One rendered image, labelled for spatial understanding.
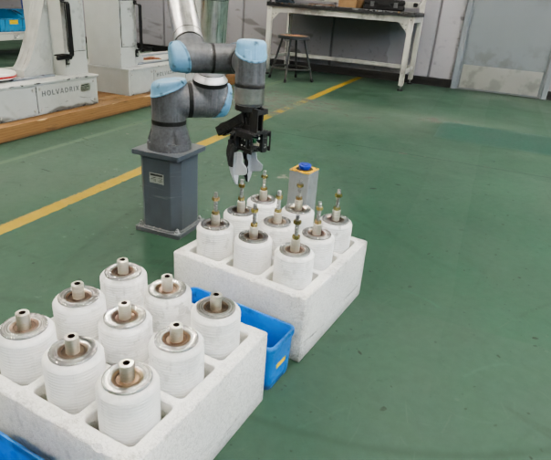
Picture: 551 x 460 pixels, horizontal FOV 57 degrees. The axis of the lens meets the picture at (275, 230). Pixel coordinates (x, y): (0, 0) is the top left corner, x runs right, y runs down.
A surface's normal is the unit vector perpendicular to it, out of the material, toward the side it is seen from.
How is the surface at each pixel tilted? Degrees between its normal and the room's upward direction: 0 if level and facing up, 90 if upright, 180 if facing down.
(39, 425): 90
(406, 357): 0
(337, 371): 0
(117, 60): 90
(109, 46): 90
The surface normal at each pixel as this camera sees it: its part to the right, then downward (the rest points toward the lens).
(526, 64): -0.39, 0.36
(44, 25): 0.92, 0.22
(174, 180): 0.38, 0.41
